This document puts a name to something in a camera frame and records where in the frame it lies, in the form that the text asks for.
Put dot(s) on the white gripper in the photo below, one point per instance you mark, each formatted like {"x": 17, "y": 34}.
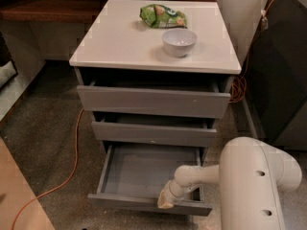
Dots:
{"x": 175, "y": 190}

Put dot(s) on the grey bottom drawer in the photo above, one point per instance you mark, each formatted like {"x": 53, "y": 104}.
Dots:
{"x": 134, "y": 175}

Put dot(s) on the grey drawer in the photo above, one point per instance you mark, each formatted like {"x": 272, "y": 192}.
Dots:
{"x": 134, "y": 175}
{"x": 154, "y": 129}
{"x": 182, "y": 98}

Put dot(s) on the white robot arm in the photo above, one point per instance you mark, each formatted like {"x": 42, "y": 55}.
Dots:
{"x": 251, "y": 174}

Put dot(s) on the grey middle drawer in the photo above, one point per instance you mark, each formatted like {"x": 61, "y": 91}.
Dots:
{"x": 154, "y": 129}

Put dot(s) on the grey top drawer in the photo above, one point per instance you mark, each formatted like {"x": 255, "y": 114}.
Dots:
{"x": 182, "y": 98}

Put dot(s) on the grey drawer cabinet white top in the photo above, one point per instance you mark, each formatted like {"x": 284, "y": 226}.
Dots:
{"x": 119, "y": 46}

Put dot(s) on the dark grey side cabinet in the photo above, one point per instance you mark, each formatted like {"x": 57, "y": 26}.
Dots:
{"x": 277, "y": 75}

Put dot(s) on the white ceramic bowl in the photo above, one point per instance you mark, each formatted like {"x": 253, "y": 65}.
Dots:
{"x": 179, "y": 42}

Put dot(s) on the green snack bag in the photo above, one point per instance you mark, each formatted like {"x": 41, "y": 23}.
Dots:
{"x": 161, "y": 17}

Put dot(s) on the dark wooden shelf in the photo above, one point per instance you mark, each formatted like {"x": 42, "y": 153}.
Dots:
{"x": 66, "y": 11}

